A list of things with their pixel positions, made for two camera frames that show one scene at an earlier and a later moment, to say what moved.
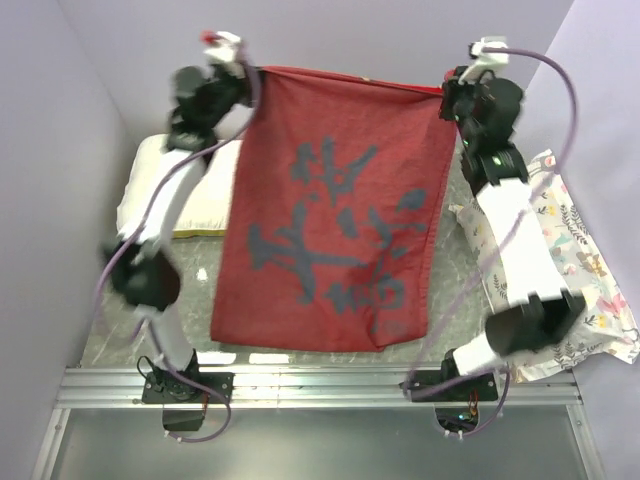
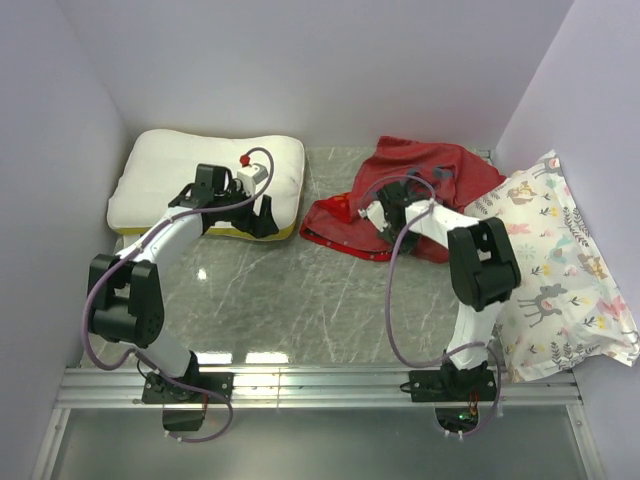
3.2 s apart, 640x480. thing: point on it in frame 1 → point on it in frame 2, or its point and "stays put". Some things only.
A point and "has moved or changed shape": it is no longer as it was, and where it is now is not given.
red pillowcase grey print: [333, 198] has moved or changed shape
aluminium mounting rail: [324, 389] stays put
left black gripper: [242, 82] → [258, 226]
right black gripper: [455, 89] → [408, 246]
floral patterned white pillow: [605, 328] stays put
